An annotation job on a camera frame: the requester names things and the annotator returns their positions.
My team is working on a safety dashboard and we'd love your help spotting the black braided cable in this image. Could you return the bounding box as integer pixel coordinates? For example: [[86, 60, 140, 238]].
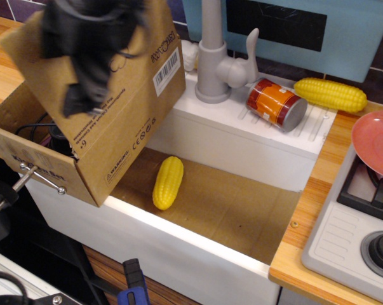
[[0, 271, 30, 305]]

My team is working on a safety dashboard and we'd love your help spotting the metal clamp screw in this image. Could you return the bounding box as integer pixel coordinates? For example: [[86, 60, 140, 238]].
[[13, 162, 67, 195]]

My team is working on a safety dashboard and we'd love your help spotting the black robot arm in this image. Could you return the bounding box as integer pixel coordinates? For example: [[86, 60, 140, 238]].
[[41, 1, 151, 117]]

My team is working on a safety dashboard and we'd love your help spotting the yellow toy corn on counter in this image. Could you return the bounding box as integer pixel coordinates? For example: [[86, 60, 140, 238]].
[[293, 78, 368, 112]]

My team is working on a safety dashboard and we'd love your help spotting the black cable in box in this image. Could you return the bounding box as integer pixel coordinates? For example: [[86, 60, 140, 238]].
[[15, 112, 57, 142]]

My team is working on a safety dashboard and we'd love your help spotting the pink plastic plate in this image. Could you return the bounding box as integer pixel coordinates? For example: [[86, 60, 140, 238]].
[[351, 111, 383, 176]]

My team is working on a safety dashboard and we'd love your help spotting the yellow toy corn in sink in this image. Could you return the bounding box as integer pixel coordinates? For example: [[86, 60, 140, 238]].
[[152, 156, 184, 210]]

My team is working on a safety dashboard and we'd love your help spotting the grey toy stove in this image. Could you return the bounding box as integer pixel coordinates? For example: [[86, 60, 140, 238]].
[[302, 147, 383, 303]]

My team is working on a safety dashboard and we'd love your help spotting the grey toy faucet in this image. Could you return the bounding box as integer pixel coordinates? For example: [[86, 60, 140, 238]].
[[195, 1, 260, 104]]

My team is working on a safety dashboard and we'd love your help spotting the black round speaker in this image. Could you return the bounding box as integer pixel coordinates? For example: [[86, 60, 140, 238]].
[[48, 125, 73, 157]]

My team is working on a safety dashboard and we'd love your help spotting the black stove knob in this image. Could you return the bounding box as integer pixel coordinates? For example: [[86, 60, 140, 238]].
[[361, 231, 383, 278]]

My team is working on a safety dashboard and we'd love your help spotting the blue black clamp handle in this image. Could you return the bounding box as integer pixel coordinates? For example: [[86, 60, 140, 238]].
[[117, 258, 151, 305]]

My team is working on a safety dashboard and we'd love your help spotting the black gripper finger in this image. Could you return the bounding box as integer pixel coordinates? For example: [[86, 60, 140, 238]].
[[63, 83, 90, 118]]

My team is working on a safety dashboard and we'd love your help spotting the orange toy can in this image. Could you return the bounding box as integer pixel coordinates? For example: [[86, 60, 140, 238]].
[[246, 78, 308, 132]]

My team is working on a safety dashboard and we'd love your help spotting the brown cardboard box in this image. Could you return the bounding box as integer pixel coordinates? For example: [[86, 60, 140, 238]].
[[0, 1, 185, 206]]

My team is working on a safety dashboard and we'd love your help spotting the white toy sink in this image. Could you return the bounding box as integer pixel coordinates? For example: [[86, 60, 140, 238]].
[[27, 72, 336, 304]]

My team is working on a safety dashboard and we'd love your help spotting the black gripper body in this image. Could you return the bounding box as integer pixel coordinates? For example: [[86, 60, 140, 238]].
[[71, 51, 127, 108]]

